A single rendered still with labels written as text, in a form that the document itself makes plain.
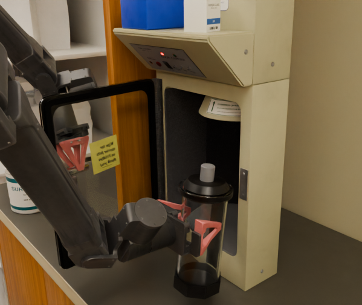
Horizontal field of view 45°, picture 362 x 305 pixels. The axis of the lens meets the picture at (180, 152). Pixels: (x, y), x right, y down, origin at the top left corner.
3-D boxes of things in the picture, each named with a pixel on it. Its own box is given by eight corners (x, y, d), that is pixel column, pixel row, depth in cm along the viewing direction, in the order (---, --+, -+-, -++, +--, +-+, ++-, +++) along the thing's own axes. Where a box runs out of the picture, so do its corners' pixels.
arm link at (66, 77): (31, 55, 98) (32, 77, 92) (81, 40, 99) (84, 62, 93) (51, 95, 107) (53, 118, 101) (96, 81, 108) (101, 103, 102)
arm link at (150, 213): (74, 224, 77) (78, 268, 72) (92, 185, 70) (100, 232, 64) (137, 225, 83) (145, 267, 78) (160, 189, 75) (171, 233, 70)
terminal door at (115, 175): (159, 224, 120) (154, 77, 106) (61, 272, 99) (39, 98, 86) (157, 223, 120) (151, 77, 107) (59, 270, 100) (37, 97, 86)
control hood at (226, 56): (155, 68, 108) (153, 25, 104) (253, 85, 84) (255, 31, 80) (114, 72, 101) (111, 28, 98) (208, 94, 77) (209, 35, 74)
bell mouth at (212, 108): (235, 100, 115) (236, 78, 113) (290, 112, 102) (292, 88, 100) (183, 111, 105) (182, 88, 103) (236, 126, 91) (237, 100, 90)
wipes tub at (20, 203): (43, 193, 152) (38, 152, 147) (59, 206, 142) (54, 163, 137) (5, 204, 144) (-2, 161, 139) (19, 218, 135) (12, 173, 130)
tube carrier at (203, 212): (199, 261, 100) (207, 173, 94) (232, 284, 92) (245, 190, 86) (161, 276, 93) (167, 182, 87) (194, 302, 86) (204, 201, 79)
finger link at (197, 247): (204, 201, 88) (168, 212, 82) (230, 213, 83) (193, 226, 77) (202, 232, 90) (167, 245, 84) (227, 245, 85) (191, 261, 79)
